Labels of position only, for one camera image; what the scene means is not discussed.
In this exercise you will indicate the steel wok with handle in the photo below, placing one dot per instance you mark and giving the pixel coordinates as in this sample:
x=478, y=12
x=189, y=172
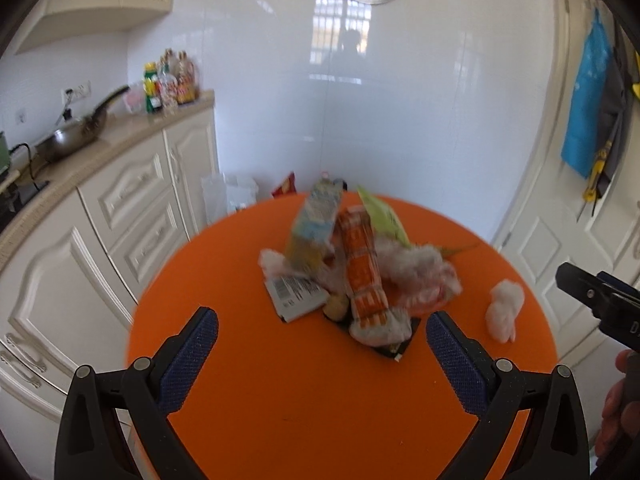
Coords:
x=77, y=133

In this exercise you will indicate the cream base cabinets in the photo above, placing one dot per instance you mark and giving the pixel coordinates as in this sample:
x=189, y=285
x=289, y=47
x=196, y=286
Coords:
x=76, y=261

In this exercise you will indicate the crushed drink carton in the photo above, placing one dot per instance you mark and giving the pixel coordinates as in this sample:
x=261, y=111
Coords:
x=312, y=229

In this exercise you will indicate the white panel door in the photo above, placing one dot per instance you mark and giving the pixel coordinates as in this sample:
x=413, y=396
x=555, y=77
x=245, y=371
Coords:
x=549, y=224

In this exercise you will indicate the green snack packet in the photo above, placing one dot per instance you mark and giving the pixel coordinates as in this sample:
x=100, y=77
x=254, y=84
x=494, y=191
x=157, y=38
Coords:
x=384, y=219

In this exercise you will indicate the lattice wall cabinet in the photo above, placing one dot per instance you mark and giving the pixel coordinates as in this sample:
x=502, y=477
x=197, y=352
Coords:
x=53, y=20

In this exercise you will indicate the white barcode label wrapper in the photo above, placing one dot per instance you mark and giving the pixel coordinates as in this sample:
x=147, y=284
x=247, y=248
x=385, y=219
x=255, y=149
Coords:
x=293, y=297

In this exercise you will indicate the red label sauce bottle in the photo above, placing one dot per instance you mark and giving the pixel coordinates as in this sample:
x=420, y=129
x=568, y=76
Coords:
x=168, y=86

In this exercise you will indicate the white plastic floor bag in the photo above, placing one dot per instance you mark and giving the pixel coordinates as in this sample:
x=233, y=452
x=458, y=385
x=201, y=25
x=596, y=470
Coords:
x=226, y=194

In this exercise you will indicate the white tissue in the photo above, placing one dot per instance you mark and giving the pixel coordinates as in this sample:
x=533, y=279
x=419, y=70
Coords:
x=507, y=300

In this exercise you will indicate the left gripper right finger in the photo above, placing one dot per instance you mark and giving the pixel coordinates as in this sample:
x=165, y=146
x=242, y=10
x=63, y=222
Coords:
x=553, y=443

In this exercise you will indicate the wall power socket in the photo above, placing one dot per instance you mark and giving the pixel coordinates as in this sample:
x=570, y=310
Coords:
x=76, y=93

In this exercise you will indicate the red snack bag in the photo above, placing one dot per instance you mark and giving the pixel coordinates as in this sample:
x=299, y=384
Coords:
x=286, y=187

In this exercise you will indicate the orange snack wrapper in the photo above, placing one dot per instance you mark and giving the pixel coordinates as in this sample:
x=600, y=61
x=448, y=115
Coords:
x=374, y=322

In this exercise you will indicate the blue apron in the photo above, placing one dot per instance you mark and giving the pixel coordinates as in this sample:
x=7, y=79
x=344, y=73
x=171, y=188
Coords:
x=580, y=139

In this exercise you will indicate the green cap sauce bottle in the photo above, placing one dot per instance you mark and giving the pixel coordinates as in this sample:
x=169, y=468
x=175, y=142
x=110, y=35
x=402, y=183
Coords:
x=151, y=86

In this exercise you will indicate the person's right hand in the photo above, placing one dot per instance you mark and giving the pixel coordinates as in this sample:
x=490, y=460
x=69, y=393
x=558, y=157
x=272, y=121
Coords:
x=618, y=417

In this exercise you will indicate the brown nut shell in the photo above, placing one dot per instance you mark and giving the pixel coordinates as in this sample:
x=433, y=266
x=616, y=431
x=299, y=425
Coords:
x=336, y=307

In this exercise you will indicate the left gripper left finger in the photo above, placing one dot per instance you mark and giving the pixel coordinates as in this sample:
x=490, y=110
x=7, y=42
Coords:
x=91, y=444

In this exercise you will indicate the brown oil bottle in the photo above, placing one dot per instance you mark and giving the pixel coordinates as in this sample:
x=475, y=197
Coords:
x=187, y=91

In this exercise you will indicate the yellow cloth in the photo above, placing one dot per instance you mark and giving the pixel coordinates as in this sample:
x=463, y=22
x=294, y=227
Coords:
x=636, y=83

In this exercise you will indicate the round orange table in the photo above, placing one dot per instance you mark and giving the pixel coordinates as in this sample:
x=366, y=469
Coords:
x=298, y=400

